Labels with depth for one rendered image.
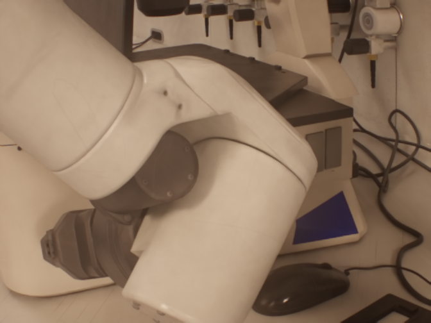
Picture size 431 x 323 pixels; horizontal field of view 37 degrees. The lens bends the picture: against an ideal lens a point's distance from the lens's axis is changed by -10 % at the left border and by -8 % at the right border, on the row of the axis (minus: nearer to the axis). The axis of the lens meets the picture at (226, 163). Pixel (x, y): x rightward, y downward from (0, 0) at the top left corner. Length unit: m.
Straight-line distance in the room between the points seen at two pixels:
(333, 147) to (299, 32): 0.15
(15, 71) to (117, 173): 0.07
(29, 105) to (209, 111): 0.09
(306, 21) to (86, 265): 0.47
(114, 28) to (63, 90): 0.82
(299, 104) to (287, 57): 0.19
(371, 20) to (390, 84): 0.15
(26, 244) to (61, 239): 0.20
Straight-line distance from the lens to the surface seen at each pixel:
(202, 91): 0.32
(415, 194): 1.01
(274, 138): 0.35
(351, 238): 0.84
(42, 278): 0.74
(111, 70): 0.30
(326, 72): 0.85
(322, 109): 0.69
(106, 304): 0.74
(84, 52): 0.29
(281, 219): 0.36
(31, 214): 0.71
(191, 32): 2.08
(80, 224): 0.51
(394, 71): 1.29
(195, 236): 0.34
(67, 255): 0.53
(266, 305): 0.70
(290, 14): 0.85
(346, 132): 0.84
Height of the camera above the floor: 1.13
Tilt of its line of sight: 20 degrees down
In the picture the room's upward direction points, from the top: 2 degrees counter-clockwise
